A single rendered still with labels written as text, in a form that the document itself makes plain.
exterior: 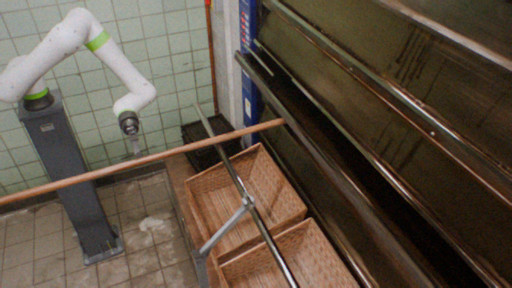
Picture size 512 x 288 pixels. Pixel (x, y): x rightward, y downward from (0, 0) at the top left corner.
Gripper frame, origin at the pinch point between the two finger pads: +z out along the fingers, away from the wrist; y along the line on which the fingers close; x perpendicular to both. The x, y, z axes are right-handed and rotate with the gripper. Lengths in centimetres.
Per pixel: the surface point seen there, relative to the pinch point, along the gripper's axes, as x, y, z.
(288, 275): -32, 0, 80
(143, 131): -11, 75, -115
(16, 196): 48.0, -0.6, 9.3
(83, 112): 26, 47, -116
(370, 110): -70, -39, 59
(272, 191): -63, 47, 6
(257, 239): -41, 42, 35
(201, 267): -11, 30, 47
